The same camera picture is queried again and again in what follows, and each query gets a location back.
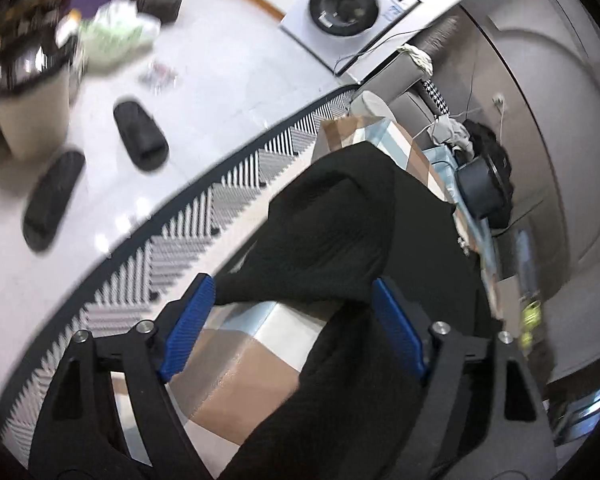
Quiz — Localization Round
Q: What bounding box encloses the white front-load washing machine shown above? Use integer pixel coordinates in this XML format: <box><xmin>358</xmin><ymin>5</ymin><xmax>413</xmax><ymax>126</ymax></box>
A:
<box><xmin>280</xmin><ymin>0</ymin><xmax>422</xmax><ymax>76</ymax></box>

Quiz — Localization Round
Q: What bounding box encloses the grey white clothes heap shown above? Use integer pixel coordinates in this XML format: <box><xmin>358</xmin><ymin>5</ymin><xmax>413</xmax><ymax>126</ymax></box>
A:
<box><xmin>428</xmin><ymin>114</ymin><xmax>475</xmax><ymax>159</ymax></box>

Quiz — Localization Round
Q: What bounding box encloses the black slipper far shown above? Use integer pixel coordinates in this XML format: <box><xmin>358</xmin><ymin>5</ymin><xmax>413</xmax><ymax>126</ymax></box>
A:
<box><xmin>22</xmin><ymin>150</ymin><xmax>85</xmax><ymax>252</ymax></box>

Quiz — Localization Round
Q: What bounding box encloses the black knit sweater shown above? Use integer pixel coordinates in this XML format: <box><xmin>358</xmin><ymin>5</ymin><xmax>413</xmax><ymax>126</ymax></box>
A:
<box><xmin>216</xmin><ymin>142</ymin><xmax>498</xmax><ymax>479</ymax></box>

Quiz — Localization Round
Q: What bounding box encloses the checkered bed cover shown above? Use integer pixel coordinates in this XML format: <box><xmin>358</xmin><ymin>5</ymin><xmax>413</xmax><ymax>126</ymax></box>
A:
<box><xmin>109</xmin><ymin>112</ymin><xmax>502</xmax><ymax>480</ymax></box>

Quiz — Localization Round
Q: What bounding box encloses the black slipper near bed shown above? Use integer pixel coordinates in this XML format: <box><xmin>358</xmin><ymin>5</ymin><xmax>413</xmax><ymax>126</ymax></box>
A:
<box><xmin>114</xmin><ymin>100</ymin><xmax>169</xmax><ymax>172</ymax></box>

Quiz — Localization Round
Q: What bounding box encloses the black clothes pile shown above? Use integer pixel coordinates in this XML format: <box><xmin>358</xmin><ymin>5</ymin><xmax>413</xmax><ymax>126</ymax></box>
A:
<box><xmin>463</xmin><ymin>119</ymin><xmax>515</xmax><ymax>230</ymax></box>

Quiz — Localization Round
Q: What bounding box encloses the green teapot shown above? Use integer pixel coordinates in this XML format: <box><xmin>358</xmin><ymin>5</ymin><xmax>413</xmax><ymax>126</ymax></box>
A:
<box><xmin>519</xmin><ymin>297</ymin><xmax>543</xmax><ymax>354</ymax></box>

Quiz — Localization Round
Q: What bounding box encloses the grey sofa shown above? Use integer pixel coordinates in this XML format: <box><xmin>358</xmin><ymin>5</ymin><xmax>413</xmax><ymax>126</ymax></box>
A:
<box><xmin>356</xmin><ymin>14</ymin><xmax>460</xmax><ymax>134</ymax></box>

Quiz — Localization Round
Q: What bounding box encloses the houndstooth pillow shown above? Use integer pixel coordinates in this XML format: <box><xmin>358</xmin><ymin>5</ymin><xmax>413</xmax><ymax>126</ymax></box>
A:
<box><xmin>420</xmin><ymin>80</ymin><xmax>450</xmax><ymax>116</ymax></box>

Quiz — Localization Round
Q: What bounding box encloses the beige trash can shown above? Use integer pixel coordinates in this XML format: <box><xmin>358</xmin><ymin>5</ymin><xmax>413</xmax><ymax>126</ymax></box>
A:
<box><xmin>0</xmin><ymin>26</ymin><xmax>78</xmax><ymax>162</ymax></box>

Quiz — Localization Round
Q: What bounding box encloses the black storage bin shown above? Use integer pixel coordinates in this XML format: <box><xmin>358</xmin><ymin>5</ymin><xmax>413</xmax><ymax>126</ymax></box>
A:
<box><xmin>455</xmin><ymin>154</ymin><xmax>513</xmax><ymax>223</ymax></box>

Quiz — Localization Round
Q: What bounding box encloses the white green plastic bag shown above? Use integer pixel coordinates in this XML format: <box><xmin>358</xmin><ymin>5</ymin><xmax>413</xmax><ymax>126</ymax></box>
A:
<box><xmin>79</xmin><ymin>0</ymin><xmax>161</xmax><ymax>72</ymax></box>

